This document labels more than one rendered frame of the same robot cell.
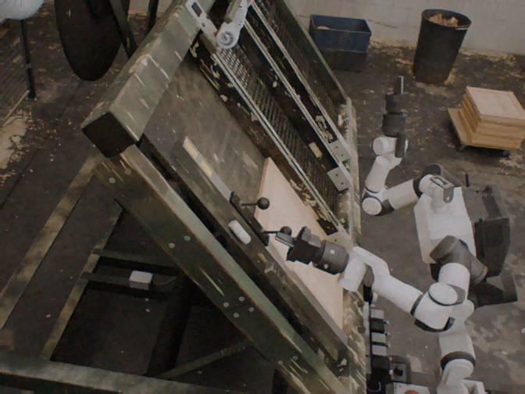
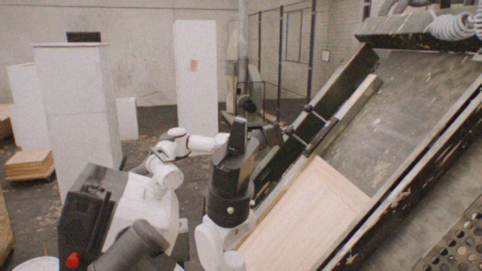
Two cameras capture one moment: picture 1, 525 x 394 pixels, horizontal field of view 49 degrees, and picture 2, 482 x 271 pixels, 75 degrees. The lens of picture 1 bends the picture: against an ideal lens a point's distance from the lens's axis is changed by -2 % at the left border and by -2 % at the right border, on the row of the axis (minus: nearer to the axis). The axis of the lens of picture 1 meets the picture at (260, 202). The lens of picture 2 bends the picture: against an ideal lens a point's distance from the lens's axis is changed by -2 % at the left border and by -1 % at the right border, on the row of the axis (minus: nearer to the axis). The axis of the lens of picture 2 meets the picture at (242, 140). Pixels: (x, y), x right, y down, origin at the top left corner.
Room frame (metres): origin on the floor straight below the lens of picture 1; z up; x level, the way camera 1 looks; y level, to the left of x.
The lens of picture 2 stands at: (2.48, -0.56, 1.77)
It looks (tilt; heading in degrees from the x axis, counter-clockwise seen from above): 18 degrees down; 166
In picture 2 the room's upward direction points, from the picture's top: straight up
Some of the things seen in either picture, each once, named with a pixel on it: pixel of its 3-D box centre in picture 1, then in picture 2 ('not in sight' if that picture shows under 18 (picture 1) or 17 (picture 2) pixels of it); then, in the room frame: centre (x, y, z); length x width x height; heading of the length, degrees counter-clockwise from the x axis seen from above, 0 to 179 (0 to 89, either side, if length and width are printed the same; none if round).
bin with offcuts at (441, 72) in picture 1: (437, 47); not in sight; (5.89, -1.64, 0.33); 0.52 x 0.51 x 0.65; 2
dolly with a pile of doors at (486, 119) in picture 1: (484, 119); not in sight; (4.60, -1.87, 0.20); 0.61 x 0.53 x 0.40; 2
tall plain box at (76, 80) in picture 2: not in sight; (87, 124); (-1.27, -1.46, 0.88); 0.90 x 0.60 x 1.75; 2
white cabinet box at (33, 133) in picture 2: not in sight; (50, 134); (-2.89, -2.41, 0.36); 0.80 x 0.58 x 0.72; 2
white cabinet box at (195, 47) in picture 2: not in sight; (196, 89); (-2.66, -0.10, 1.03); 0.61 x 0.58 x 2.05; 2
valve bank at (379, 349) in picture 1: (371, 338); not in sight; (1.57, -0.52, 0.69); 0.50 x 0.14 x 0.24; 178
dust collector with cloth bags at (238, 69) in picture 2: not in sight; (242, 73); (-4.20, 1.02, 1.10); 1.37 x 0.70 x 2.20; 2
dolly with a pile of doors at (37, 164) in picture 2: not in sight; (34, 166); (-1.99, -2.39, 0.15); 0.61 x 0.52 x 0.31; 2
